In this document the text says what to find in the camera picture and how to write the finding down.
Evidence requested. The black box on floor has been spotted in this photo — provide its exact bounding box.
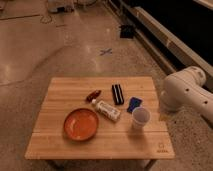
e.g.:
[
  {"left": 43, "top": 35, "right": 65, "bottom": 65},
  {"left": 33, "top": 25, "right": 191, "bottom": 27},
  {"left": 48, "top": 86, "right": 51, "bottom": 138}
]
[{"left": 120, "top": 25, "right": 134, "bottom": 38}]

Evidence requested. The blue cloth piece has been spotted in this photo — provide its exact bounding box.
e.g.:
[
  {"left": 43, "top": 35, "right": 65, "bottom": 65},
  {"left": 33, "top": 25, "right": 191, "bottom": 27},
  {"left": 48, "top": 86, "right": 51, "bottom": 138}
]
[{"left": 127, "top": 97, "right": 142, "bottom": 113}]

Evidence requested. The small red bottle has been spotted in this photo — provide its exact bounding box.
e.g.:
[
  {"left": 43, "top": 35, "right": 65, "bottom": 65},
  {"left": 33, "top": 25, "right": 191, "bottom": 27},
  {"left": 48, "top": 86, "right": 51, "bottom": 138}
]
[{"left": 86, "top": 90, "right": 101, "bottom": 102}]

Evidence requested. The white plastic bottle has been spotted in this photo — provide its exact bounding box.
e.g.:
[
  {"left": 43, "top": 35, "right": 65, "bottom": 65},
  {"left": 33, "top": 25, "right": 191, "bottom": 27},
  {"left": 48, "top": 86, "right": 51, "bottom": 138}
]
[{"left": 92, "top": 99, "right": 121, "bottom": 122}]

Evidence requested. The black striped case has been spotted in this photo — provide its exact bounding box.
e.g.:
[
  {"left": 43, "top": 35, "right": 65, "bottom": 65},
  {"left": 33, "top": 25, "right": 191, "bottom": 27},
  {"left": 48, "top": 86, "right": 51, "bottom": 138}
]
[{"left": 112, "top": 84, "right": 124, "bottom": 105}]

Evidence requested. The wooden folding table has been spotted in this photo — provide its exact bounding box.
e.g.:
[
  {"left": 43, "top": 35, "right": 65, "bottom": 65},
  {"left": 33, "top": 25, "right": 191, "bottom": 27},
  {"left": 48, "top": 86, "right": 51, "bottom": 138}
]
[{"left": 24, "top": 76, "right": 176, "bottom": 169}]

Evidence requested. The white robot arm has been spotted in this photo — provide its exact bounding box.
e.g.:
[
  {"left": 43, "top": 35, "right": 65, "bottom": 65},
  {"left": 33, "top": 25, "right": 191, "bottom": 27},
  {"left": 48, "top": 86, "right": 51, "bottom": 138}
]
[{"left": 159, "top": 66, "right": 213, "bottom": 126}]

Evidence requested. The grey equipment base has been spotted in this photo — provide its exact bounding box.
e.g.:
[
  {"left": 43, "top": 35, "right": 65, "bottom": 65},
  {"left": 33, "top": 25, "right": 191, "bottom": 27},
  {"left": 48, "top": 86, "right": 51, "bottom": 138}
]
[{"left": 47, "top": 0, "right": 74, "bottom": 13}]

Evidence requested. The white paper cup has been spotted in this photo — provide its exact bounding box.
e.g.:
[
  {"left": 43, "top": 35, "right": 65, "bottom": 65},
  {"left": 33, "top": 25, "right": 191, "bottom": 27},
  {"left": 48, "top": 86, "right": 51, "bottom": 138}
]
[{"left": 132, "top": 107, "right": 150, "bottom": 129}]

